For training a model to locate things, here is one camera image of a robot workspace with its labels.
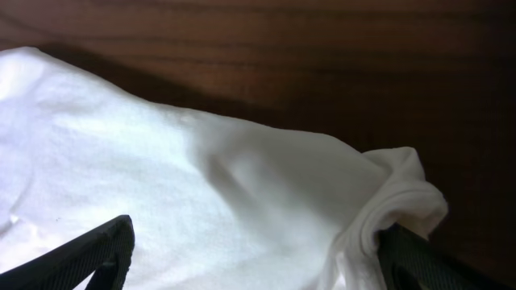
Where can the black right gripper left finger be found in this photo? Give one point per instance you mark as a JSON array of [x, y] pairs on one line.
[[102, 256]]

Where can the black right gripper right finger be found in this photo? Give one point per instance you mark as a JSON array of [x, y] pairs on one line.
[[409, 262]]

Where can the white t-shirt with green logo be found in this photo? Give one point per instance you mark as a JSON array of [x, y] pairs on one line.
[[216, 202]]

